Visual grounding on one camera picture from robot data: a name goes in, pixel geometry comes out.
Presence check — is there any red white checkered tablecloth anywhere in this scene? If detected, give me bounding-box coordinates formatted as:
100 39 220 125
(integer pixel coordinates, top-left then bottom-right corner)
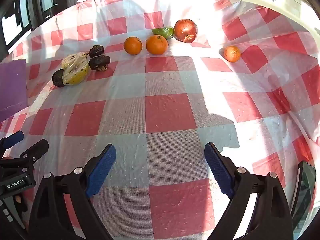
0 0 320 240

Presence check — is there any yellow fruit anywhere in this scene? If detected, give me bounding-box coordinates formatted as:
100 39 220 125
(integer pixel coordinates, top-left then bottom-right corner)
61 52 91 86

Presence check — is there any large orange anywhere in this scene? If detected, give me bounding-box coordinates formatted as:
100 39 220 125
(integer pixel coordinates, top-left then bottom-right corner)
146 34 169 56

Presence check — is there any black flat device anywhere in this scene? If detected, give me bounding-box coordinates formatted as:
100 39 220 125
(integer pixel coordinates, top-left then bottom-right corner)
291 161 317 228

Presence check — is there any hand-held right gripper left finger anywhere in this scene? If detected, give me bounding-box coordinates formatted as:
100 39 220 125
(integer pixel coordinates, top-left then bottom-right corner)
29 144 117 240

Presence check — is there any purple box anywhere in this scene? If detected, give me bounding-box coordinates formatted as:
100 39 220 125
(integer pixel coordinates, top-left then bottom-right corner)
0 59 28 123

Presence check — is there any green fruit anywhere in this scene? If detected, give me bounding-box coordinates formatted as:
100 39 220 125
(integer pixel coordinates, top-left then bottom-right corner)
151 27 174 40

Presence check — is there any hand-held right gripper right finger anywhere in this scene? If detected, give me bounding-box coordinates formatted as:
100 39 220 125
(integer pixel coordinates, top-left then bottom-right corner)
204 142 293 240

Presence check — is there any small orange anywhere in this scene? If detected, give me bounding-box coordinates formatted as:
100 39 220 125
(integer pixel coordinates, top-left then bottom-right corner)
224 45 241 63

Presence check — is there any window frame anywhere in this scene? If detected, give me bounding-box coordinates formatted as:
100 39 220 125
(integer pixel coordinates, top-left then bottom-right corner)
0 0 150 53

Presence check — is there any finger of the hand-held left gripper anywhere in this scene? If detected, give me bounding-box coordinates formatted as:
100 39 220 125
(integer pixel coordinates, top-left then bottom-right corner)
0 139 49 171
0 131 25 155

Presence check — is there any red apple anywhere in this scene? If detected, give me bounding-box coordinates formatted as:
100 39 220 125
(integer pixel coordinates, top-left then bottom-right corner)
173 19 198 43

